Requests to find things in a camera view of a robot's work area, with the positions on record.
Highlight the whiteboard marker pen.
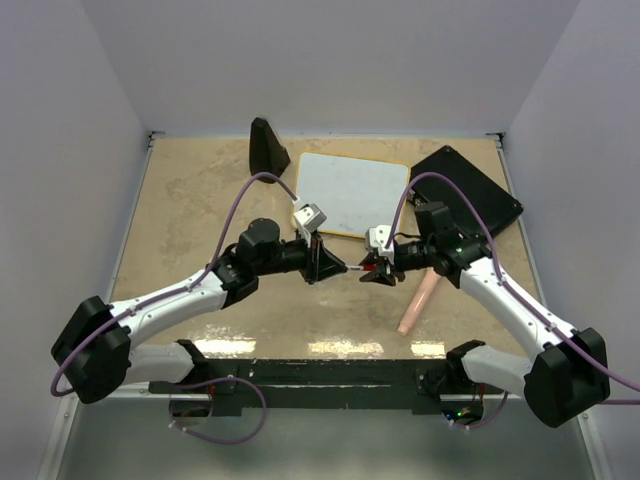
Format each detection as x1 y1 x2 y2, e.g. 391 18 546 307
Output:
346 264 373 271

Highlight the yellow framed whiteboard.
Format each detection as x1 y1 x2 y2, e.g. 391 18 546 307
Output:
295 152 410 238

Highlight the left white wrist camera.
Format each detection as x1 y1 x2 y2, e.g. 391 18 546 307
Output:
293 198 327 244

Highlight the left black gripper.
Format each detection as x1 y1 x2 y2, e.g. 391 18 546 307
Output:
255 227 346 285

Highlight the black wedge stand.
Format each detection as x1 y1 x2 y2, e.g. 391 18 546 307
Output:
249 117 291 184

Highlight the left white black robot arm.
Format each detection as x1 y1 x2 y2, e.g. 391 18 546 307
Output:
51 218 348 404

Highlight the pink plastic handle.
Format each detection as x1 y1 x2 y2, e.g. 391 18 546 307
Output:
396 269 441 336

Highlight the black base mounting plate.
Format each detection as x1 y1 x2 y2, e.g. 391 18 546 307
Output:
149 359 501 423

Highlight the black flat electronic box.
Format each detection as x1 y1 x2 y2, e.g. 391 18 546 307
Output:
410 145 524 238

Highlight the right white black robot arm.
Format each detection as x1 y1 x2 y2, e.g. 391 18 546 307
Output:
362 202 610 427

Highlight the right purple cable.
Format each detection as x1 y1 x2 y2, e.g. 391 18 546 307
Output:
384 171 640 431

